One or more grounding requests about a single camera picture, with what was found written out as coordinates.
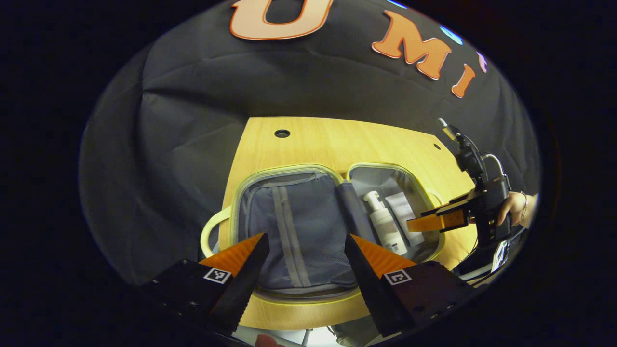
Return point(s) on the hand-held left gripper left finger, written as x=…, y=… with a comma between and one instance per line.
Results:
x=246, y=289

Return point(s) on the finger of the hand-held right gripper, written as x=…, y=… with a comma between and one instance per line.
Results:
x=434, y=223
x=450, y=206

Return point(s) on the black backdrop cloth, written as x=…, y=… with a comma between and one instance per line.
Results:
x=193, y=120

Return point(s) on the white pump bottle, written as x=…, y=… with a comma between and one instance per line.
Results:
x=385, y=226

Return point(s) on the frosted white tube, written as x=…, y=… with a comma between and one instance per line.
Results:
x=402, y=209

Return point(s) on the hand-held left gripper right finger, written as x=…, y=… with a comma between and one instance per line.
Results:
x=368, y=284

